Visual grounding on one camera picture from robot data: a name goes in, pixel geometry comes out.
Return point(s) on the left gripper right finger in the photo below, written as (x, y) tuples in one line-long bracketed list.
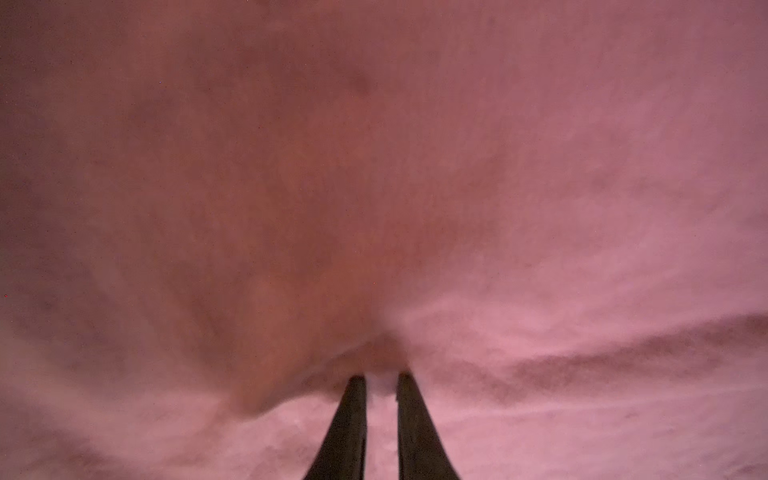
[(421, 454)]

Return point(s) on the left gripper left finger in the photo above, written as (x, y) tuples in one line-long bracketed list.
[(342, 453)]

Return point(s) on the maroon tank top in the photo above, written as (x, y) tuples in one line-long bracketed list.
[(553, 213)]

